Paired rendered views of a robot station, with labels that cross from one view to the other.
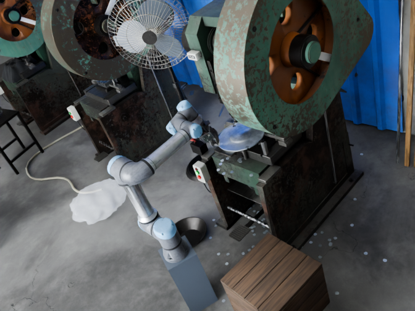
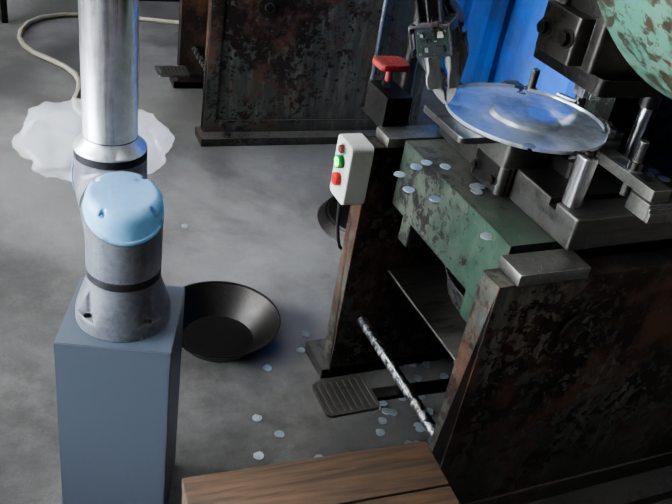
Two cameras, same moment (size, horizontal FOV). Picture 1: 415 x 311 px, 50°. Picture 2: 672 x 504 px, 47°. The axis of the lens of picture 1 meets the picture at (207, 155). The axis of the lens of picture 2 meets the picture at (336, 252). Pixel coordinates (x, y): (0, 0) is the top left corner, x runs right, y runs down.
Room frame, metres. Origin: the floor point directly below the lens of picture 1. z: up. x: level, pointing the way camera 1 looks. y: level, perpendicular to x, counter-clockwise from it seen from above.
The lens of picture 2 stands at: (0.82, -0.06, 1.28)
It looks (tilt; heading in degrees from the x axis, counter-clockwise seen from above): 32 degrees down; 5
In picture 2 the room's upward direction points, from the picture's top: 10 degrees clockwise
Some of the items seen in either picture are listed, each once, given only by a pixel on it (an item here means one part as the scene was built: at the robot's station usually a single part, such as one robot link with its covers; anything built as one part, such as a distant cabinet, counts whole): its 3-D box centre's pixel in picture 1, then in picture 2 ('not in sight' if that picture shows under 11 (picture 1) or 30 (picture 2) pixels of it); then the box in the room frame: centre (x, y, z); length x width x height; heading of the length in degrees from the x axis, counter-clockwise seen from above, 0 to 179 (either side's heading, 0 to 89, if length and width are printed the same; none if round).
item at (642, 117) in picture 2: not in sight; (641, 122); (2.20, -0.43, 0.81); 0.02 x 0.02 x 0.14
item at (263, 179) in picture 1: (312, 163); (670, 336); (2.09, -0.60, 0.45); 0.92 x 0.12 x 0.90; 123
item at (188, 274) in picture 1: (188, 276); (123, 411); (1.78, 0.36, 0.23); 0.18 x 0.18 x 0.45; 13
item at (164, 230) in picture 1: (165, 232); (123, 224); (1.79, 0.36, 0.62); 0.13 x 0.12 x 0.14; 32
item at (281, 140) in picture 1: (276, 133); (637, 171); (2.10, -0.42, 0.76); 0.17 x 0.06 x 0.10; 33
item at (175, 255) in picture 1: (173, 246); (123, 288); (1.78, 0.36, 0.50); 0.15 x 0.15 x 0.10
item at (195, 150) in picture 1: (201, 153); (383, 127); (2.37, 0.03, 0.62); 0.10 x 0.06 x 0.20; 33
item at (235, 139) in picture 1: (240, 136); (525, 115); (2.17, -0.22, 0.78); 0.29 x 0.29 x 0.01
